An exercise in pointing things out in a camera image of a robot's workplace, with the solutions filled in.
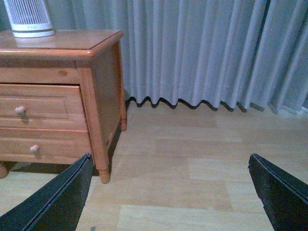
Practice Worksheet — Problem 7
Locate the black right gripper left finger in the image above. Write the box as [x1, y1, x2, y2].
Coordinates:
[0, 154, 93, 231]

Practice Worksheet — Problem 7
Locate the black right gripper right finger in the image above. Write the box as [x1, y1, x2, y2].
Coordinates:
[248, 154, 308, 231]

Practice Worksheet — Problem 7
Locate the lower drawer wooden knob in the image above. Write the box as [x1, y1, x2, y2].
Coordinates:
[29, 145, 40, 153]

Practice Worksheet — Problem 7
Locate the drawer wooden knob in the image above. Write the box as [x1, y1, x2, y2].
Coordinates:
[29, 145, 40, 153]
[14, 106, 26, 115]

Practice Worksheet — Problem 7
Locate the upper drawer wooden knob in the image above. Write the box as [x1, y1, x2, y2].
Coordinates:
[14, 106, 26, 115]

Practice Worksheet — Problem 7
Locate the wooden nightstand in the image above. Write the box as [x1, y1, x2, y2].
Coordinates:
[0, 30, 127, 183]

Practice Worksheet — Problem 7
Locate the grey-blue curtain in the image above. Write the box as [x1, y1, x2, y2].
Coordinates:
[47, 0, 308, 111]

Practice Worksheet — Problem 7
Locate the white cylindrical air purifier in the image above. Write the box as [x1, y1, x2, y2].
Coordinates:
[4, 0, 55, 38]

